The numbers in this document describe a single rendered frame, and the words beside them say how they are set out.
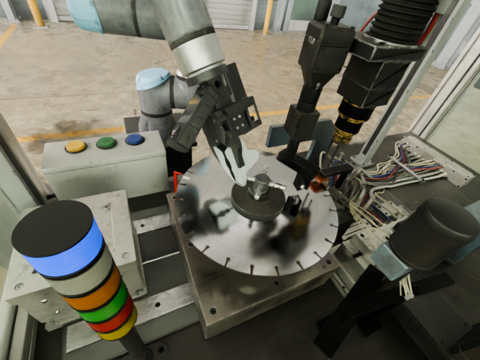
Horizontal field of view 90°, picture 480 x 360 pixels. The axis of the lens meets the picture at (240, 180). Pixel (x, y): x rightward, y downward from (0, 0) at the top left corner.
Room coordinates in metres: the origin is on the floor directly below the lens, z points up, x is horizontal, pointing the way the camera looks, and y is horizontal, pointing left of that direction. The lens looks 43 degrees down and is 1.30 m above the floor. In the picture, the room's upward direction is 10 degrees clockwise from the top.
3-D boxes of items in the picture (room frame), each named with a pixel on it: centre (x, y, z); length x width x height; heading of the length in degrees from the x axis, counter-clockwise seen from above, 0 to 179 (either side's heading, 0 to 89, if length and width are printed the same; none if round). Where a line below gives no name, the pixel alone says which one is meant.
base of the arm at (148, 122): (0.82, 0.36, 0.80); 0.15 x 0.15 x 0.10
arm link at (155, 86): (0.82, 0.36, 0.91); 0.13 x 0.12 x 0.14; 103
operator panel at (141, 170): (0.48, 0.36, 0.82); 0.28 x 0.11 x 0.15; 121
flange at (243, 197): (0.34, -0.04, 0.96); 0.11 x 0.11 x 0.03
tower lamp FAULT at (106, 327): (0.08, 0.12, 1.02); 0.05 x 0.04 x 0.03; 31
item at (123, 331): (0.08, 0.12, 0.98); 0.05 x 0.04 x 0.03; 31
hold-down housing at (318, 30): (0.40, -0.09, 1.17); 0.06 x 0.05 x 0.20; 112
